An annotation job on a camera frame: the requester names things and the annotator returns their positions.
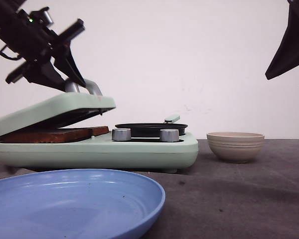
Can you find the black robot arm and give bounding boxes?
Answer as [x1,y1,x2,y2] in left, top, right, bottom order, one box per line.
[0,0,86,91]

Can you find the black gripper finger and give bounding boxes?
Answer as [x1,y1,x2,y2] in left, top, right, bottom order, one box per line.
[265,0,299,80]

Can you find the breakfast maker hinged lid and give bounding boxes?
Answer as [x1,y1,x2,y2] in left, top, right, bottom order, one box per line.
[0,79,116,137]

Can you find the mint green breakfast maker base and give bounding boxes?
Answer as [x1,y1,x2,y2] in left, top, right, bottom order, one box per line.
[0,132,199,170]

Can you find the black wrist camera on gripper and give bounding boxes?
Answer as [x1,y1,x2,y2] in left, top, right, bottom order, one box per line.
[37,6,54,27]

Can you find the black round frying pan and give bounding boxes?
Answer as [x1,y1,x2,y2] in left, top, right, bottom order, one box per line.
[115,114,188,137]

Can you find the white bread slice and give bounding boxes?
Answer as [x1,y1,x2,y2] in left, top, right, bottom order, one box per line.
[90,126,109,136]
[0,128,93,143]

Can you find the right silver control knob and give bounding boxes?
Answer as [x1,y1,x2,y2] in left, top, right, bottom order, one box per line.
[159,128,179,142]

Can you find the silver control knob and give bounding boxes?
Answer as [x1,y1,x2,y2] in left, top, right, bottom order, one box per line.
[112,128,132,141]
[159,128,179,142]

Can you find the left silver control knob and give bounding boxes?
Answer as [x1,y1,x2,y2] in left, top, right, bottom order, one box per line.
[112,128,132,141]

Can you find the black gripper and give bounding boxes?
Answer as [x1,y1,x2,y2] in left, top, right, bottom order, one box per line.
[0,7,86,92]

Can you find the beige ribbed ceramic bowl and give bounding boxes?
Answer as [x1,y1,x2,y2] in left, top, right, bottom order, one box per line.
[206,132,265,163]

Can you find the blue plastic plate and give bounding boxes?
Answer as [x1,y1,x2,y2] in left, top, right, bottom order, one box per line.
[0,169,165,239]

